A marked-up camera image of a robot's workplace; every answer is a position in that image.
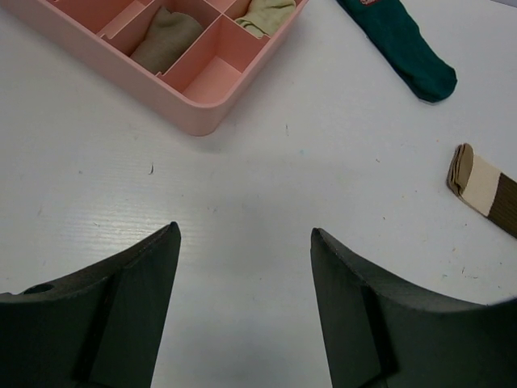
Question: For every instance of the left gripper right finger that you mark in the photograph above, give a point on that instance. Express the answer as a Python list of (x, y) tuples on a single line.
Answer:
[(380, 330)]

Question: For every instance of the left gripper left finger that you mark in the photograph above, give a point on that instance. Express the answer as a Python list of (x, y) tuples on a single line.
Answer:
[(100, 326)]

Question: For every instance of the pink divided organizer tray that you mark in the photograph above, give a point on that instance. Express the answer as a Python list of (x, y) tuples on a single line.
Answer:
[(195, 91)]

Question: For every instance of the cream yellow sock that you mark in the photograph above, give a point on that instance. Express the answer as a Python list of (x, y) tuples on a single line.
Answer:
[(266, 17)]

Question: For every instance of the dark green Christmas sock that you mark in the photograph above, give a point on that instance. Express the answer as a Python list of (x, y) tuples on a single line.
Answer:
[(391, 29)]

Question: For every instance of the striped beige brown sock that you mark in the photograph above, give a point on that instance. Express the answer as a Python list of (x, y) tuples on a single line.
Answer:
[(483, 187)]

